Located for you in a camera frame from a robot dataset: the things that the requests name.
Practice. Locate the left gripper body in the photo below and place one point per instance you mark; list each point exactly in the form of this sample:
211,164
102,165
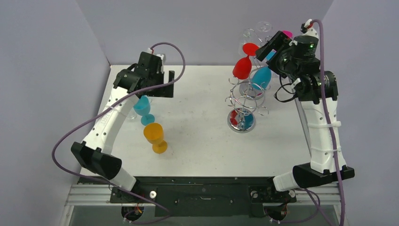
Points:
157,79

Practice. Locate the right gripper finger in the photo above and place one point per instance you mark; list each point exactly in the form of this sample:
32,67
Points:
280,41
263,52

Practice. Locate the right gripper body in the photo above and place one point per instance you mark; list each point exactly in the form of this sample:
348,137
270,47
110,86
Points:
268,45

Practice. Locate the pink wine glass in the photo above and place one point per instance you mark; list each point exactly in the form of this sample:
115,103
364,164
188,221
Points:
288,33

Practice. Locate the blue wine glass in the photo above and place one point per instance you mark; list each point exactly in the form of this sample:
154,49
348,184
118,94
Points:
143,108
261,77

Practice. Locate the clear wine glass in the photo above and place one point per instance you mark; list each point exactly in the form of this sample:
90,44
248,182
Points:
131,115

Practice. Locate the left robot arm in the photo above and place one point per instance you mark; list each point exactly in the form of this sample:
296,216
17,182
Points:
94,151

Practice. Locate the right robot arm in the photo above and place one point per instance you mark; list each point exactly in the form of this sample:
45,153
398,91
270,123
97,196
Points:
317,92

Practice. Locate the clear glass on rack top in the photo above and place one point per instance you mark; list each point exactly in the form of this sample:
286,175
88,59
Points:
263,26

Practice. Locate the red wine glass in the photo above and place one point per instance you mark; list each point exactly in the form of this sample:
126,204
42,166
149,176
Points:
243,66

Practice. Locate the orange wine glass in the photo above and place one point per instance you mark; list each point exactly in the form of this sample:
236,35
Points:
154,134

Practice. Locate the chrome wine glass rack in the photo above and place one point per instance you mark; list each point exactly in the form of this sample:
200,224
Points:
244,100

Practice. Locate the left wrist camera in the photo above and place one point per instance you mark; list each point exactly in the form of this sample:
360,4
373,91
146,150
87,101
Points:
162,57

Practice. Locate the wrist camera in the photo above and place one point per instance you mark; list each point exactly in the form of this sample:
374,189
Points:
162,57
307,29

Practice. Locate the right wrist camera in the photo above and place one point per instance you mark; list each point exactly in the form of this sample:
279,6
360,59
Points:
307,29

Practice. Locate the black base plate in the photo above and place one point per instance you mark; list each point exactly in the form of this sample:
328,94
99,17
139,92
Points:
207,196

